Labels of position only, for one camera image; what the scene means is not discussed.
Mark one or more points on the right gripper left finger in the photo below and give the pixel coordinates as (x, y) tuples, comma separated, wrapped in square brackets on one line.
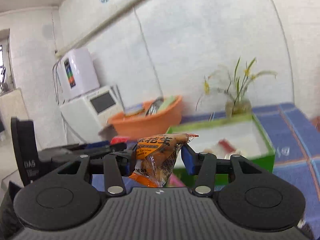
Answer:
[(114, 166)]

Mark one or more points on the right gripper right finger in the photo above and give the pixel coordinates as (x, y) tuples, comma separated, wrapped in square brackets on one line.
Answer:
[(204, 167)]

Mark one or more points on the orange peanut packet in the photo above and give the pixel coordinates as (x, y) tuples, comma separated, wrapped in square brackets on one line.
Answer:
[(156, 157)]

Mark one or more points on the red candy wrapper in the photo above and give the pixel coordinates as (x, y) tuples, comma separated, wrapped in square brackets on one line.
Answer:
[(119, 139)]

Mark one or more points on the red sausage packet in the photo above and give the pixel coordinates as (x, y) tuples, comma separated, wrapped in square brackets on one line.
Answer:
[(225, 144)]

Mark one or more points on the orange plastic basin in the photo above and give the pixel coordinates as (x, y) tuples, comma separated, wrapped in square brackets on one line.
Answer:
[(139, 126)]

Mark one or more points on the green cardboard box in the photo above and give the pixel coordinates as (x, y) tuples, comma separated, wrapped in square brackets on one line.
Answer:
[(243, 133)]

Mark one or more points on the white machine with screen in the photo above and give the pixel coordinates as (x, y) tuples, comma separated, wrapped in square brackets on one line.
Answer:
[(88, 114)]

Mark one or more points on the glass vase with flowers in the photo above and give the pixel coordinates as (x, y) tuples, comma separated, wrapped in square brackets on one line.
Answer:
[(234, 85)]

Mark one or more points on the blue checkered tablecloth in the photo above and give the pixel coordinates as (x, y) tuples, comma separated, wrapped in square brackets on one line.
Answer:
[(296, 144)]

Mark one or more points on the white water purifier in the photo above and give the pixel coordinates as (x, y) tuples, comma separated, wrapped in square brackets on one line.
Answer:
[(77, 74)]

